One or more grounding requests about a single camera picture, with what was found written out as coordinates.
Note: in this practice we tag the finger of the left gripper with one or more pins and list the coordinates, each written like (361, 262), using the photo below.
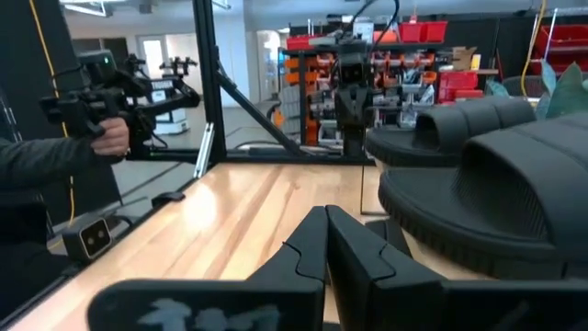
(359, 115)
(347, 115)

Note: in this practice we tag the black table-level camera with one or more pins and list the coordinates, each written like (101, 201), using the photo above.
(89, 239)

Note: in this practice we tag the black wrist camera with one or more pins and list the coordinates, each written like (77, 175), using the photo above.
(353, 71)

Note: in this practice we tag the black table clamp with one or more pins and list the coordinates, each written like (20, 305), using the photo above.
(167, 199)

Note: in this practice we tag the red plastic bin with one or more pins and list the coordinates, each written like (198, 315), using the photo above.
(410, 32)
(435, 32)

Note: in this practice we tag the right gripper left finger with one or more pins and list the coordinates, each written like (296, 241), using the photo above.
(275, 299)

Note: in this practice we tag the person's hand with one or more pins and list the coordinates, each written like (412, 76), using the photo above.
(110, 138)

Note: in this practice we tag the black slide sandal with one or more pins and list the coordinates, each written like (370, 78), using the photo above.
(436, 138)
(505, 207)

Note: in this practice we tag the green potted plant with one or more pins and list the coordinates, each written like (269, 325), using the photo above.
(569, 92)

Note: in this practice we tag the silver aluminium bracket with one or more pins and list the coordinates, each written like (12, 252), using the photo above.
(204, 147)

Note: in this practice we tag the storage rack with orange bins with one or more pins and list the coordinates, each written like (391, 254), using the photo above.
(404, 87)

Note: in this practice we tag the person's forearm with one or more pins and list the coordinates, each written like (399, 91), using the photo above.
(46, 161)

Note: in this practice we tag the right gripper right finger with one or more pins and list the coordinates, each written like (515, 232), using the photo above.
(390, 299)

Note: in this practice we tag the black metal rig frame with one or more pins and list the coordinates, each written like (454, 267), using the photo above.
(209, 69)

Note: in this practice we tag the cardboard box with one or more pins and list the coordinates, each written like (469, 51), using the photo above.
(464, 59)

